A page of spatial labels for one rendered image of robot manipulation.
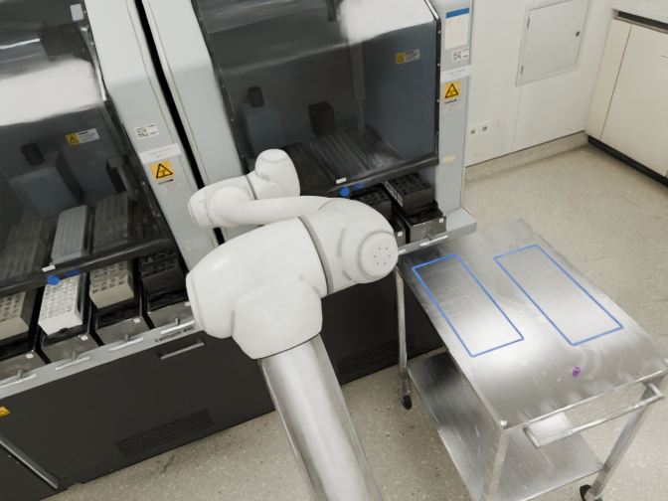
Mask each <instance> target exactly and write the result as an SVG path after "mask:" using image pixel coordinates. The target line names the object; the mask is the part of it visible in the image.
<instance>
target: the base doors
mask: <svg viewBox="0 0 668 501"><path fill-rule="evenodd" d="M659 53H660V54H663V55H666V56H668V34H667V33H664V32H660V31H657V30H654V29H650V28H647V27H643V26H640V25H636V24H632V23H628V22H625V21H621V20H618V19H614V18H613V19H611V23H610V27H609V31H608V35H607V39H606V43H605V47H604V51H603V55H602V59H601V63H600V68H599V72H598V76H597V80H596V84H595V88H594V92H593V96H592V100H591V104H590V109H589V113H588V117H587V121H586V125H585V129H584V132H585V133H587V134H589V135H590V136H592V137H594V138H596V139H598V140H600V141H602V142H603V143H605V144H607V145H609V146H611V147H612V148H614V149H616V150H618V151H619V152H621V153H623V154H625V155H627V156H628V157H630V158H632V159H634V160H636V161H637V162H639V163H641V164H643V165H645V166H646V167H648V168H650V169H652V170H654V171H655V172H657V173H659V174H661V175H662V176H664V177H665V176H666V178H668V60H666V59H663V58H661V57H658V54H659Z"/></svg>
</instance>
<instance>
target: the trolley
mask: <svg viewBox="0 0 668 501"><path fill-rule="evenodd" d="M393 275H394V292H395V308H396V325H397V342H398V359H399V376H400V387H399V396H400V399H401V402H402V404H403V406H404V408H405V409H406V410H409V409H411V408H412V406H413V405H412V401H411V391H410V389H409V387H408V379H407V373H408V375H409V377H410V379H411V381H412V383H413V385H414V387H415V389H416V391H417V394H418V396H419V398H420V400H421V401H422V403H423V405H424V407H425V409H426V411H427V413H428V415H429V417H430V419H431V421H432V423H433V425H434V427H435V428H436V430H437V432H438V434H439V436H440V438H441V440H442V442H443V444H444V446H445V448H446V450H447V452H448V454H449V456H450V457H451V459H452V461H453V463H454V465H455V467H456V469H457V471H458V473H459V475H460V477H461V479H462V481H463V483H464V485H465V486H466V488H467V490H468V492H469V494H470V496H471V498H472V500H473V501H530V500H532V499H535V498H537V497H540V496H542V495H545V494H547V493H549V492H552V491H554V490H557V489H559V488H562V487H564V486H567V485H569V484H571V483H574V482H576V481H579V480H581V479H584V478H586V477H589V476H591V475H594V474H596V473H598V472H599V474H598V476H597V477H596V479H595V481H594V483H593V485H592V486H590V485H588V484H586V485H583V486H581V488H580V494H581V497H582V499H583V501H602V499H601V498H602V497H603V495H604V494H603V492H602V491H603V489H604V488H605V486H606V484H607V483H608V481H609V479H610V478H611V476H612V474H613V473H614V471H615V469H616V468H617V466H618V464H619V463H620V461H621V459H622V458H623V456H624V454H625V453H626V451H627V449H628V448H629V446H630V444H631V443H632V441H633V440H634V439H635V437H636V435H637V434H638V432H639V430H640V429H641V427H642V425H643V424H644V422H645V420H646V419H647V417H648V415H649V414H650V412H651V410H652V409H653V407H654V405H655V404H656V403H658V402H660V401H663V400H665V396H664V395H663V394H662V392H663V390H664V389H665V387H666V385H667V384H668V351H667V350H666V349H665V348H663V347H662V346H661V345H660V344H659V343H658V342H657V341H656V340H655V339H654V338H653V337H651V336H650V335H649V334H648V333H647V332H646V331H645V330H644V329H643V328H642V327H641V326H639V325H638V324H637V323H636V322H635V321H634V320H633V319H632V318H631V317H630V316H629V315H628V314H626V313H625V312H624V311H623V310H622V309H621V308H620V307H619V306H618V305H617V304H616V303H614V302H613V301H612V300H611V299H610V298H609V297H608V296H607V295H606V294H605V293H604V292H602V291H601V290H600V289H599V288H598V287H597V286H596V285H595V284H594V283H593V282H592V281H590V280H589V279H588V278H587V277H586V276H585V275H584V274H583V273H582V272H581V271H580V270H578V269H577V268H576V267H575V266H574V265H573V264H572V263H571V262H570V261H569V260H568V259H567V258H565V257H564V256H563V255H562V254H561V253H560V252H559V251H558V250H557V249H556V248H554V247H553V246H552V245H551V244H550V243H549V242H548V241H547V240H546V239H545V238H544V237H542V236H541V235H540V234H539V233H538V232H537V231H536V230H535V229H534V228H533V227H532V226H530V225H529V224H528V223H527V222H526V221H525V220H524V219H523V218H520V219H517V220H514V221H510V222H507V223H504V224H501V225H497V226H494V227H491V228H488V229H484V230H481V231H478V232H475V233H471V234H468V235H465V236H462V237H458V238H455V239H452V240H449V241H445V242H442V243H439V244H436V245H432V246H429V247H426V248H423V249H420V250H414V251H411V252H408V253H404V254H401V255H398V260H397V263H396V265H395V267H394V268H393ZM404 283H405V285H406V287H407V288H408V290H409V291H410V293H411V295H412V296H413V298H414V299H415V301H416V303H417V305H418V306H419V308H420V310H421V311H422V313H423V314H424V316H425V317H426V319H427V321H428V322H429V324H430V325H431V327H432V329H433V330H434V332H435V333H436V335H437V337H438V338H439V340H440V341H441V343H442V345H443V346H444V348H445V349H446V351H445V352H442V353H439V354H437V355H434V356H431V357H428V358H425V359H422V360H419V361H416V362H413V363H410V364H408V365H407V354H406V329H405V304H404ZM574 367H580V368H581V372H580V375H579V376H578V377H575V376H573V375H572V371H573V368H574ZM641 383H642V385H643V386H644V387H645V388H646V389H645V391H644V393H643V394H642V396H641V398H640V400H639V402H638V403H636V404H633V405H631V406H628V407H626V408H623V409H621V410H618V411H615V412H613V413H610V414H608V415H605V416H603V417H598V418H596V419H593V420H591V421H588V422H586V423H583V424H580V425H578V426H574V425H573V424H572V423H571V421H570V420H569V419H568V418H567V416H566V415H565V414H564V413H565V412H567V411H570V410H572V409H575V408H578V407H580V406H583V405H586V404H588V403H591V402H593V401H596V400H599V399H601V398H604V397H606V396H609V395H612V394H614V393H617V392H620V391H622V390H625V389H627V388H630V387H633V386H635V385H638V384H641ZM632 412H633V413H632ZM630 413H632V414H631V416H630V418H629V420H628V422H627V423H626V425H625V427H624V429H623V431H622V432H621V434H620V436H619V438H618V440H617V441H616V443H615V445H614V447H613V449H612V450H611V452H610V454H609V456H608V458H607V459H606V461H605V463H604V464H603V463H602V462H601V461H600V459H599V458H598V457H597V455H596V454H595V453H594V452H593V450H592V449H591V448H590V446H589V445H588V444H587V442H586V441H585V440H584V438H583V437H582V436H581V434H580V432H582V431H585V430H587V429H590V428H592V427H595V426H597V425H600V424H602V423H605V422H608V421H610V420H613V419H615V418H619V417H622V416H624V415H627V414H630Z"/></svg>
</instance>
